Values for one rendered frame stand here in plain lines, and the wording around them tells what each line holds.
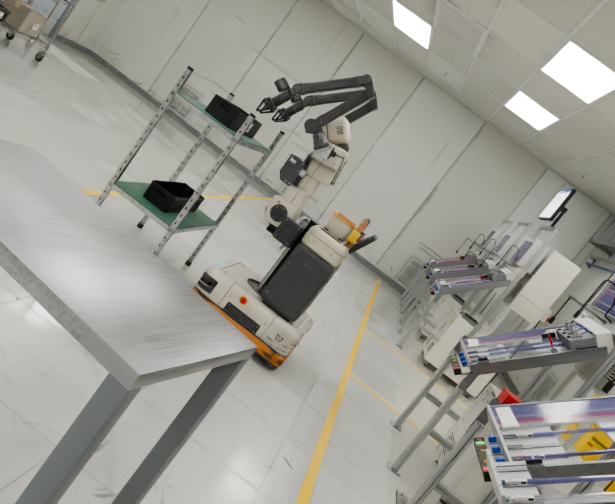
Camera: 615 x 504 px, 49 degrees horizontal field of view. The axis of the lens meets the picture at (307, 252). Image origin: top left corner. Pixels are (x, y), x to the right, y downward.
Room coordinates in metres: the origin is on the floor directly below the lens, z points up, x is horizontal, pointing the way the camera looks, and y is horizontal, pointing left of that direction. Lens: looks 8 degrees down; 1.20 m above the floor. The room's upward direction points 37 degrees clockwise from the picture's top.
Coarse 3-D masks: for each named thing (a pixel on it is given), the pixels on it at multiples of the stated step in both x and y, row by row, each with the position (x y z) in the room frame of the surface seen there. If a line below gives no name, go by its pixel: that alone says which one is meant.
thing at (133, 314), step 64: (0, 192) 1.13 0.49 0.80; (64, 192) 1.36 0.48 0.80; (0, 256) 0.96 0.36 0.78; (64, 256) 1.07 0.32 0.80; (128, 256) 1.28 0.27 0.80; (64, 320) 0.92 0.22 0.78; (128, 320) 1.01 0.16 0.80; (192, 320) 1.20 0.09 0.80; (128, 384) 0.88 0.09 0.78; (64, 448) 0.89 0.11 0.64
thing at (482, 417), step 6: (492, 402) 2.92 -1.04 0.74; (498, 402) 2.92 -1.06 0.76; (486, 408) 2.92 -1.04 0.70; (480, 414) 2.92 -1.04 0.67; (486, 414) 2.92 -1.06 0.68; (474, 420) 2.92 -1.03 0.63; (480, 420) 2.92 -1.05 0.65; (486, 420) 2.92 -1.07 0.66; (438, 486) 2.88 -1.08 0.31; (444, 486) 2.88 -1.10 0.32; (438, 492) 2.88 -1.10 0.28; (444, 492) 2.89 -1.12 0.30; (450, 492) 2.87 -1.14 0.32; (450, 498) 2.87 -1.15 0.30; (456, 498) 2.87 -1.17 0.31; (462, 498) 2.90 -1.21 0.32
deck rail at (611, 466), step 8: (544, 464) 2.19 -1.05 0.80; (552, 464) 2.19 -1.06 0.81; (560, 464) 2.18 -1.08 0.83; (568, 464) 2.18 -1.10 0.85; (576, 464) 2.17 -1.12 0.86; (584, 464) 2.17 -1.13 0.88; (592, 464) 2.17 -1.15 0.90; (600, 464) 2.17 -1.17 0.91; (608, 464) 2.17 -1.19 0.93; (536, 472) 2.18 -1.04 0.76; (544, 472) 2.18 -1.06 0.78; (552, 472) 2.18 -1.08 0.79; (560, 472) 2.18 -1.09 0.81; (568, 472) 2.17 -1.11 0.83; (576, 472) 2.17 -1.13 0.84; (584, 472) 2.17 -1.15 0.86; (592, 472) 2.17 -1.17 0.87; (600, 472) 2.17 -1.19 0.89; (608, 472) 2.17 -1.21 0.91
